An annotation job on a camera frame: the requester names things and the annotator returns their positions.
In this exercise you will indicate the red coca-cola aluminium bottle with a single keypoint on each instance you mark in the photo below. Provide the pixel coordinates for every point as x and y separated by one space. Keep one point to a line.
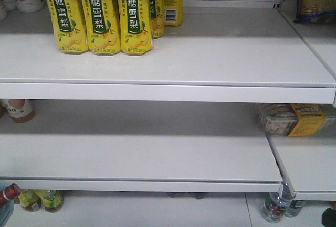
9 193

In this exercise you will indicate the light blue plastic basket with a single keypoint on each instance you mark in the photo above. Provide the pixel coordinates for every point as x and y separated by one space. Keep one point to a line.
7 207

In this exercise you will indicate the white store shelving unit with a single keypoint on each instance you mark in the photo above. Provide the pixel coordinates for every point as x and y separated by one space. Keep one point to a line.
170 138

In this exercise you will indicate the clear snack box yellow label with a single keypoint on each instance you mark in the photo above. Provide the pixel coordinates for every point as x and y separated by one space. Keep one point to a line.
294 119

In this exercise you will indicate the orange C100 juice bottle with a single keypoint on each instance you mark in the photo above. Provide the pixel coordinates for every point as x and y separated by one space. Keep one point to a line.
20 110

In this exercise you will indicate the clear water bottle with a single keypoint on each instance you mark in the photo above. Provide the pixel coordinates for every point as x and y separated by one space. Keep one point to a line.
295 208
276 203

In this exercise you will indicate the yellow lemon tea bottle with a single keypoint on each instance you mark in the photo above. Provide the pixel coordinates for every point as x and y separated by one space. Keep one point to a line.
52 200
29 201

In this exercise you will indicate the dark object at corner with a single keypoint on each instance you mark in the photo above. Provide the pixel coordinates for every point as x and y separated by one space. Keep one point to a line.
328 218

